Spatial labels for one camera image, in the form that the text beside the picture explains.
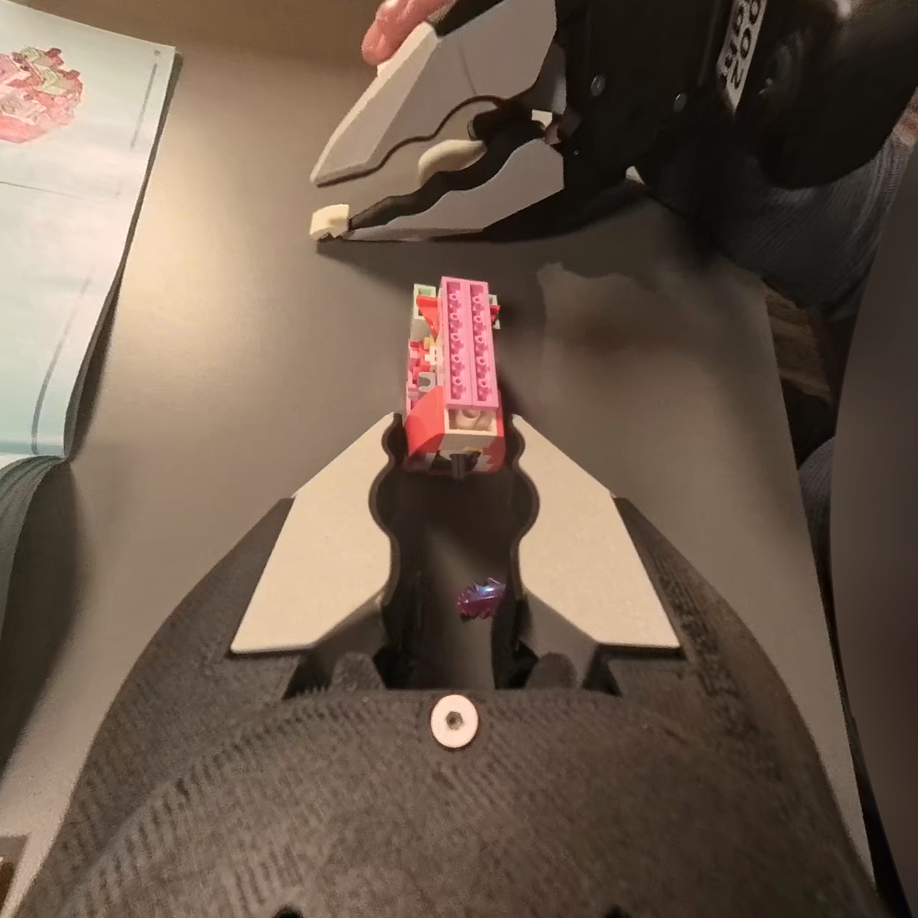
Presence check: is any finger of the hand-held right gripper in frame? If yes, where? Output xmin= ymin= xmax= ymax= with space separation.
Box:
xmin=310 ymin=22 xmax=568 ymax=189
xmin=346 ymin=136 xmax=575 ymax=243

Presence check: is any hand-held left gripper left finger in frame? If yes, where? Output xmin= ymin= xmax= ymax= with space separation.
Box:
xmin=229 ymin=412 xmax=404 ymax=700

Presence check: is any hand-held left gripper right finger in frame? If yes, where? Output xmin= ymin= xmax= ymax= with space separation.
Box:
xmin=503 ymin=415 xmax=682 ymax=698

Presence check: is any pink red toy brick model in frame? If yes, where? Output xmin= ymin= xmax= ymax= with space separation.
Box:
xmin=402 ymin=276 xmax=512 ymax=480

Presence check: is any person's right hand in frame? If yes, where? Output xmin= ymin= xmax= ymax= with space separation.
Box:
xmin=361 ymin=0 xmax=454 ymax=67

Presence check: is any small purple translucent toy piece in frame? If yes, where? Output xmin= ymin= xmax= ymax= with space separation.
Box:
xmin=455 ymin=575 xmax=509 ymax=621

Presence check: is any person's leg in grey trousers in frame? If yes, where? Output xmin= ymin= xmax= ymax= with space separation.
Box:
xmin=649 ymin=93 xmax=918 ymax=517

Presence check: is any instruction booklet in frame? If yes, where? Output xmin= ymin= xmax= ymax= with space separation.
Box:
xmin=0 ymin=0 xmax=180 ymax=568

